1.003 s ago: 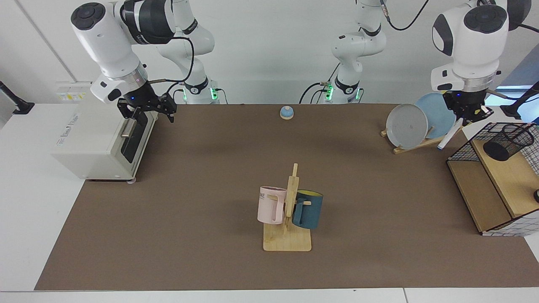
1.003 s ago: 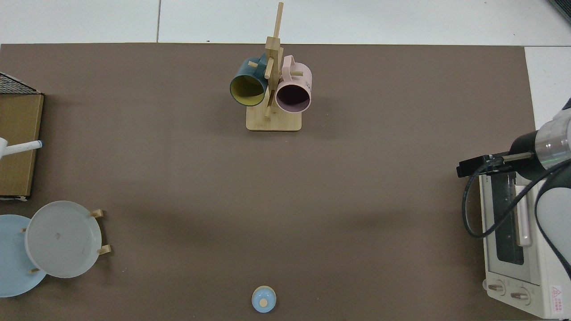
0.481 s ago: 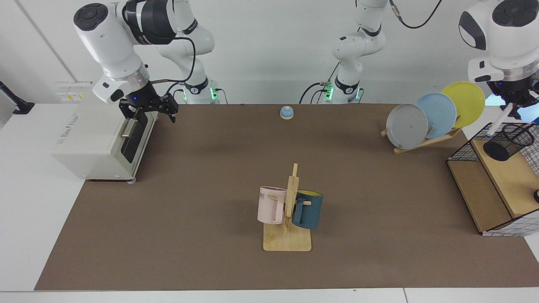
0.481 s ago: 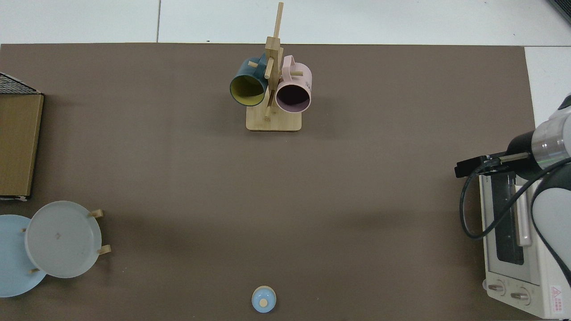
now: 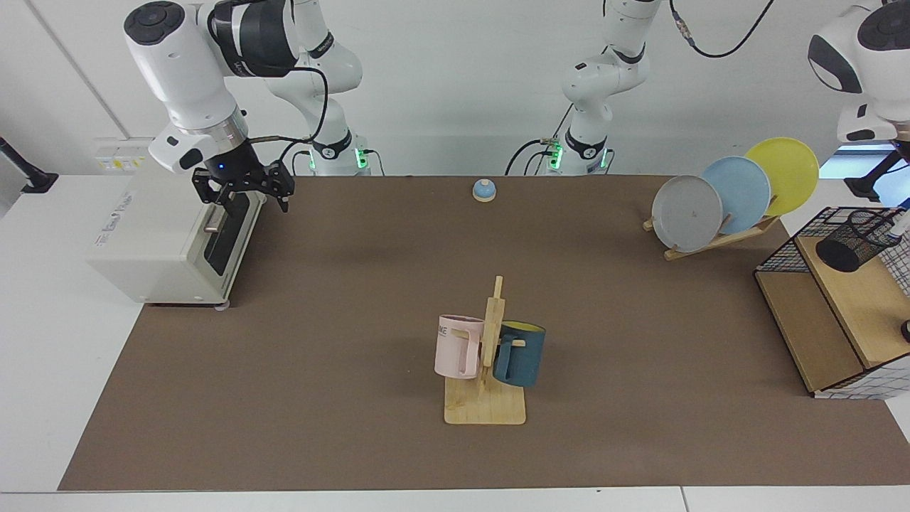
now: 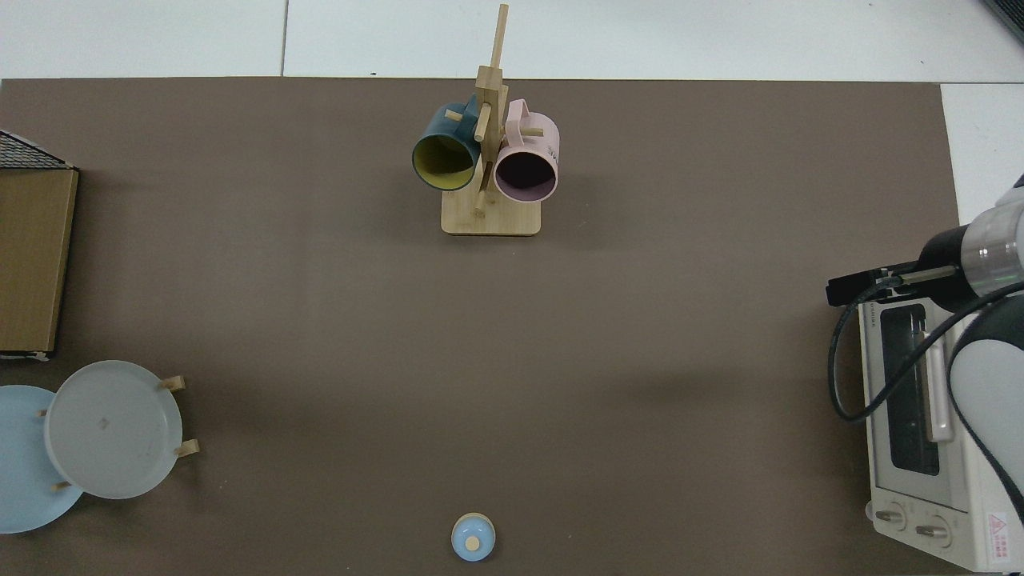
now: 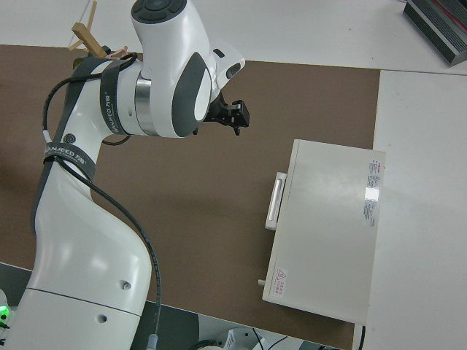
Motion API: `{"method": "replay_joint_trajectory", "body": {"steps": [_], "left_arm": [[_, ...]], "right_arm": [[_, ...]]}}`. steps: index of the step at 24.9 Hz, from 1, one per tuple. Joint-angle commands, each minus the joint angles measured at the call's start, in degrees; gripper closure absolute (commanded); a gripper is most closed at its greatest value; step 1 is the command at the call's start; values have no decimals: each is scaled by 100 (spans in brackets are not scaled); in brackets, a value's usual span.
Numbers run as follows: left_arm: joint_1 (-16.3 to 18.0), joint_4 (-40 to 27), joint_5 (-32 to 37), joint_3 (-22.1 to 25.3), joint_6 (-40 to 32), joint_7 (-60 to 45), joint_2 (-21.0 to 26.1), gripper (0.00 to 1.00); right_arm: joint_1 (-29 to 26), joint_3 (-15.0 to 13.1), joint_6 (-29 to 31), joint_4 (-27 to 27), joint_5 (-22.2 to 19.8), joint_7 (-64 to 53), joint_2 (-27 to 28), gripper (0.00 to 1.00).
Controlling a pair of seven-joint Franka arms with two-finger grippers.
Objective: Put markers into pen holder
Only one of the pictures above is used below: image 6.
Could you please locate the dark corner object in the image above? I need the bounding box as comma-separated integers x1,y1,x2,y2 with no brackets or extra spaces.
982,0,1024,45

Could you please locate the grey plate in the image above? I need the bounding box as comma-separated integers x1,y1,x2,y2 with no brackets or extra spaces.
44,360,183,501

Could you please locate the small blue round lid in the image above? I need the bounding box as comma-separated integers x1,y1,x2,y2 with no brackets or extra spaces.
451,513,497,562

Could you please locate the wire basket with wooden floor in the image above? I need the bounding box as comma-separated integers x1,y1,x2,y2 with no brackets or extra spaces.
0,130,80,361

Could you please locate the brown table cloth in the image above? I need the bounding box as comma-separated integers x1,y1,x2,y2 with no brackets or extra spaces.
0,78,962,576

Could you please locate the dark teal cup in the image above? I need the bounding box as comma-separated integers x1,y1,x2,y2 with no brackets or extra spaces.
412,94,483,192

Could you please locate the pale toaster oven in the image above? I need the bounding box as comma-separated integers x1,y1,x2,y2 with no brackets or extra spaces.
858,298,1024,573

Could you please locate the wooden plate rack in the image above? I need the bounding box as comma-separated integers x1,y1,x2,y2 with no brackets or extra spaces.
38,374,200,491

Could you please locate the wooden cup stand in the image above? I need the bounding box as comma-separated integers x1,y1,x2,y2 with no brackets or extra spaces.
441,4,542,236

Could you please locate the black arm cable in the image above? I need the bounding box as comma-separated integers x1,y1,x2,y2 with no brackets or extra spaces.
827,280,1024,423

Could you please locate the pink cup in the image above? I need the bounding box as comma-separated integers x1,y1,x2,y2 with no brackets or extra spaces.
493,98,560,203

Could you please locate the light blue plate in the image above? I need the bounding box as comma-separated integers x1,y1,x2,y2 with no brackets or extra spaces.
0,385,85,534

